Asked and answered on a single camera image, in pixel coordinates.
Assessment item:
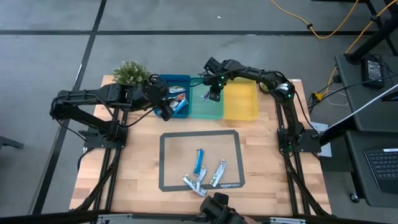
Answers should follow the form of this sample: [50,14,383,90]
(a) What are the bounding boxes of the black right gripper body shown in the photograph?
[202,57,233,90]

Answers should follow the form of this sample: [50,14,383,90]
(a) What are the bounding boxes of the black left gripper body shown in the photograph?
[141,77,170,110]

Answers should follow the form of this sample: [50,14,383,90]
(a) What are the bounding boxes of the silver granola bar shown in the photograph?
[182,174,208,198]
[195,166,208,184]
[210,159,228,188]

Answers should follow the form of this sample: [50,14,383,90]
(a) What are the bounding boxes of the blue plastic bin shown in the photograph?
[154,73,192,119]

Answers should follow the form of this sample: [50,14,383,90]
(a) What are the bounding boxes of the bushy green potted plant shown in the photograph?
[112,60,152,87]

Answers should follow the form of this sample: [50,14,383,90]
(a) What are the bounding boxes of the teal plastic bin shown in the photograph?
[189,75,224,121]

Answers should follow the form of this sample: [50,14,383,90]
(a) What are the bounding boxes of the yellow plastic bin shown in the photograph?
[223,75,259,121]

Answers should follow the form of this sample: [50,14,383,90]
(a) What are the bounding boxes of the black-bordered clear mat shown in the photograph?
[158,129,246,192]

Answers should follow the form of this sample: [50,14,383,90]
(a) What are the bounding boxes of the white paper sheet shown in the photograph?
[310,121,333,158]

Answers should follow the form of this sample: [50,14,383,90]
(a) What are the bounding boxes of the black side desk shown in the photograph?
[334,54,398,208]

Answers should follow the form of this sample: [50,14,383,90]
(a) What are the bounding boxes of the black stand foot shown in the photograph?
[0,136,25,150]

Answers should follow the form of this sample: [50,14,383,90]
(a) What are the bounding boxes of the black power adapter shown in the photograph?
[360,55,385,90]

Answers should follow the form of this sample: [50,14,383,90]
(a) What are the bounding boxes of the black stand pole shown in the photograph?
[343,0,398,65]

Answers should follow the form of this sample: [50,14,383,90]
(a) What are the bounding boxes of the black keyboard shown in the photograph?
[363,147,398,195]

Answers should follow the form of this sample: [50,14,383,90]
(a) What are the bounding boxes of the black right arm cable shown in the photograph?
[188,70,238,88]

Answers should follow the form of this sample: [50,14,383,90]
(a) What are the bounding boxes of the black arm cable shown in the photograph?
[188,70,238,88]
[86,92,161,128]

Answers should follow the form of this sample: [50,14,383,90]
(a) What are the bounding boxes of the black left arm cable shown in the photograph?
[86,92,161,128]

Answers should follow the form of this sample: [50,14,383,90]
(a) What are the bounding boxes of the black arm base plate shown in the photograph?
[83,124,129,149]
[277,127,322,153]

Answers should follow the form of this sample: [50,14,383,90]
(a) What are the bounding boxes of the black table frame rails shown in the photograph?
[278,102,331,216]
[74,107,130,212]

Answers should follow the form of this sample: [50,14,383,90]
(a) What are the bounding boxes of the black frame crossbar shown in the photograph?
[0,210,398,224]

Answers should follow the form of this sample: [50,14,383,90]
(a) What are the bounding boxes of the yellow extension cable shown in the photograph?
[269,0,361,40]
[312,0,398,101]

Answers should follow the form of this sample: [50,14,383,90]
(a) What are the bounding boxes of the silver metal bracket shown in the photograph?
[269,217,307,224]
[96,213,134,224]

